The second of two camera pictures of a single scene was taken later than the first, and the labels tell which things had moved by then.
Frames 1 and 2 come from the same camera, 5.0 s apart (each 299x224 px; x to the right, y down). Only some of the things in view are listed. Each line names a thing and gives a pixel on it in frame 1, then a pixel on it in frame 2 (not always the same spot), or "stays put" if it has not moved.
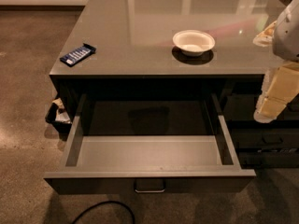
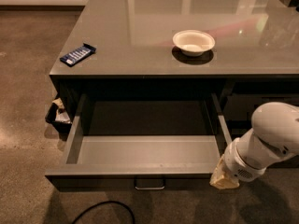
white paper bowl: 193,42 stays put
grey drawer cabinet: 182,40 stays put
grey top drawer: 114,143 stays put
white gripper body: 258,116 to 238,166
